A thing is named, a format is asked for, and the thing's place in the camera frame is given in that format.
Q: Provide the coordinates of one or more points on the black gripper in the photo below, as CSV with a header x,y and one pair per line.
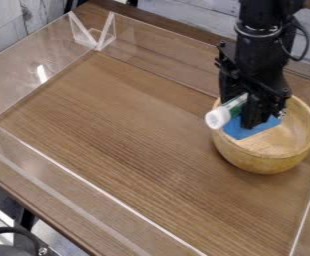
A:
x,y
265,86

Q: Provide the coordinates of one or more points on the green and white marker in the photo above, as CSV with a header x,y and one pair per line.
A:
x,y
219,116

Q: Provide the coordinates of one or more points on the blue foam block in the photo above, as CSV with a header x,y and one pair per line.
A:
x,y
239,133

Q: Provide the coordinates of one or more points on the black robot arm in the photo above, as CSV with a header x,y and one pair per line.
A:
x,y
252,62

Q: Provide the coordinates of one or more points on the brown wooden bowl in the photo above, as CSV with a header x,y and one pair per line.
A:
x,y
274,150

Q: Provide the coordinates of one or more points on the clear acrylic tray wall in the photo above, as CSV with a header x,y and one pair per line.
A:
x,y
106,152

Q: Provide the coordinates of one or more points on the clear acrylic corner bracket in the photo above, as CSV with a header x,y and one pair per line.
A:
x,y
94,38

